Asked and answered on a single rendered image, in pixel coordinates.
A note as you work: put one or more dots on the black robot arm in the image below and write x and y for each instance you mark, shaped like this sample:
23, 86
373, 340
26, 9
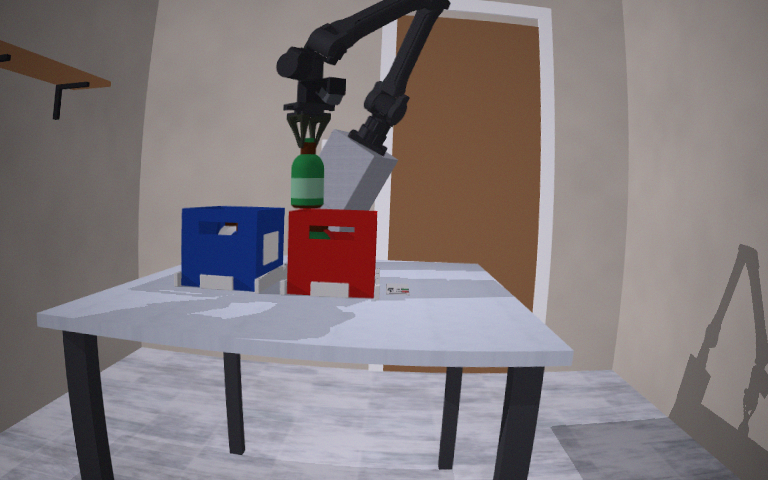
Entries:
332, 40

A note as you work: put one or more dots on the blue plastic crate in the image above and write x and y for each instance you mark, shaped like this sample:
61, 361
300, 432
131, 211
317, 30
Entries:
257, 250

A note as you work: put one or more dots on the white paper strip with printed marks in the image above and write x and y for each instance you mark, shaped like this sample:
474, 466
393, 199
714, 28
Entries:
397, 289

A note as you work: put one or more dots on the red plastic crate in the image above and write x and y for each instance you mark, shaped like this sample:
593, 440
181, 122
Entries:
350, 258

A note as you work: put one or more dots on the white bottle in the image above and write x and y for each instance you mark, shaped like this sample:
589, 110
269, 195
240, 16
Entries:
228, 229

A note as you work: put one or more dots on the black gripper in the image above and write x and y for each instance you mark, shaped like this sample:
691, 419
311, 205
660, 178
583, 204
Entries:
301, 114

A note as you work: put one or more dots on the green bottle with pale green label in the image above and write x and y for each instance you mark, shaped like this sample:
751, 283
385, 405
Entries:
317, 232
307, 178

